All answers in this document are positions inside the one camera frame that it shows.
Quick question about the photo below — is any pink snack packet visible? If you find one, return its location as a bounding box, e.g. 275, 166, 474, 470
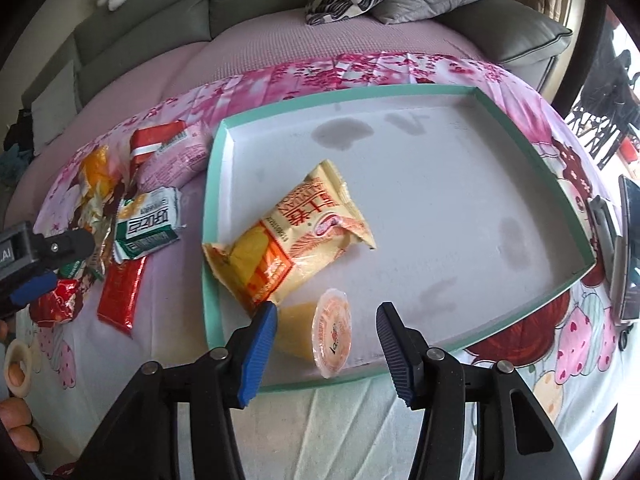
136, 125, 213, 193

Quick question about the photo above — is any white orange snack packet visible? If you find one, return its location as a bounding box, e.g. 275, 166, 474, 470
74, 193, 118, 281

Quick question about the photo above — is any green white corn packet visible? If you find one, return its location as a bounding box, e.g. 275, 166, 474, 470
113, 186, 183, 263

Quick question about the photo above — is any jelly cup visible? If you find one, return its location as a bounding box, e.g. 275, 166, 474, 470
276, 288, 352, 378

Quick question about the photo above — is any light grey pillow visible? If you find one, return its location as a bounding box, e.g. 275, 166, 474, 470
32, 61, 80, 156

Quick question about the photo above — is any grey green sofa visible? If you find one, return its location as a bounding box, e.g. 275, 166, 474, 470
19, 0, 574, 126

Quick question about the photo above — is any person's hand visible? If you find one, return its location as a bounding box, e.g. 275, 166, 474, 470
0, 318, 42, 456

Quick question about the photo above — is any red Rossi snack packet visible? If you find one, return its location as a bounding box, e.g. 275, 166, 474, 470
29, 278, 82, 328

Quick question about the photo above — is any beige barcode snack packet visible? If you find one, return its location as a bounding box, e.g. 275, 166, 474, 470
203, 159, 376, 316

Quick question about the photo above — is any red gold cake packet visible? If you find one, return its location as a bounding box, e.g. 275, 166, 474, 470
96, 258, 146, 336

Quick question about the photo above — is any pink sofa seat cover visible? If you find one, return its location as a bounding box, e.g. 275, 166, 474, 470
1, 10, 484, 226

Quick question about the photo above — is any red white striped packet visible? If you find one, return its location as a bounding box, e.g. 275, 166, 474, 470
129, 120, 186, 167

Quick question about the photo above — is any tape roll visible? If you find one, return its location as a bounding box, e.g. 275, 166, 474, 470
3, 339, 34, 399

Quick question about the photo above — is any teal rimmed white tray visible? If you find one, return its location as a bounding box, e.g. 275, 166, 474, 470
202, 84, 596, 382

